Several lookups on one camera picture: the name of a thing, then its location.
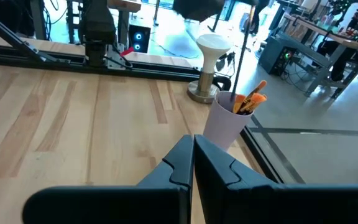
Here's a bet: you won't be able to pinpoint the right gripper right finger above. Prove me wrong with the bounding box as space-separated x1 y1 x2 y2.
194 134 279 224

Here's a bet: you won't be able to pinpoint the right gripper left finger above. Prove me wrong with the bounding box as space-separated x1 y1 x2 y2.
137 134 195 224

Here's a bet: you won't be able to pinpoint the white globe table lamp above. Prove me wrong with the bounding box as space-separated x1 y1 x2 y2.
186 33 232 105

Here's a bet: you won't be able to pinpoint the lilac plastic cup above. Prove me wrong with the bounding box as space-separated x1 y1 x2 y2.
203 90 255 152

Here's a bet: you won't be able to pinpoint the red clip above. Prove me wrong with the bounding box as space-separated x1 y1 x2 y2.
119 46 135 58

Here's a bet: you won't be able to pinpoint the black computer tower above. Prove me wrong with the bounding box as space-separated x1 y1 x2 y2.
257 33 297 76

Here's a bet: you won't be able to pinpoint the background wooden work table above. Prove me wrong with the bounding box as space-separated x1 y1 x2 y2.
278 12 358 100

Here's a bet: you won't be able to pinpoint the black tower blue ring lights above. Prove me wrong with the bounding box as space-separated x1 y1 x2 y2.
128 24 152 53

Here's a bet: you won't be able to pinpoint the black lamp cord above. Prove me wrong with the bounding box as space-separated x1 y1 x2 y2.
212 75 232 91

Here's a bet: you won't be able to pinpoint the grey corner bracket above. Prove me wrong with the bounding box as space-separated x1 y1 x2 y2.
106 43 127 70

